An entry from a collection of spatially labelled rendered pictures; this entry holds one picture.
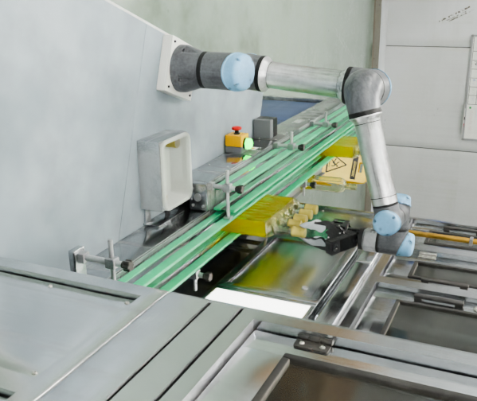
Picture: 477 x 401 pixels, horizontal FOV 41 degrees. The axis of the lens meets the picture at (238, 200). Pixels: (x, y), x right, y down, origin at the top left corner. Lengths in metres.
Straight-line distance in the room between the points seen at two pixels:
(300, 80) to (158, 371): 1.25
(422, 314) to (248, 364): 1.06
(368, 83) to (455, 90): 6.04
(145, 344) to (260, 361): 0.19
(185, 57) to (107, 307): 1.03
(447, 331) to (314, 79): 0.84
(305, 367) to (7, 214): 0.83
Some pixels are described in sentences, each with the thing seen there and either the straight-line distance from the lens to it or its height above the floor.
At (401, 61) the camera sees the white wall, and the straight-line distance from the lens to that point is 7.95.
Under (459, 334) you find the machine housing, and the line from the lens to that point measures 1.95.
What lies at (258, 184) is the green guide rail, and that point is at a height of 0.92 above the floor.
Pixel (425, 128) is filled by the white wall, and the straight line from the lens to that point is 8.02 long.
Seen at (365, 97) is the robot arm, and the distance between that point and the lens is 1.86.
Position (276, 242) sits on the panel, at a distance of 2.37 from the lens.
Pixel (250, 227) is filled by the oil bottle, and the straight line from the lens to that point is 2.16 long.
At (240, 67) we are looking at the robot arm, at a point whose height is 1.01.
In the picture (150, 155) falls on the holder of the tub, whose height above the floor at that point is 0.79.
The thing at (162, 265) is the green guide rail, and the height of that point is 0.95.
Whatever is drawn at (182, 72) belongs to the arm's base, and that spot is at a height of 0.83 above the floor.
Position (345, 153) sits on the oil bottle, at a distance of 3.14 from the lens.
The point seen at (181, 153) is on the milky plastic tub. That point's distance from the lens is 2.08.
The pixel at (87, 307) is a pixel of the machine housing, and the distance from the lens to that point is 1.24.
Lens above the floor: 1.83
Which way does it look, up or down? 24 degrees down
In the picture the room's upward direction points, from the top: 97 degrees clockwise
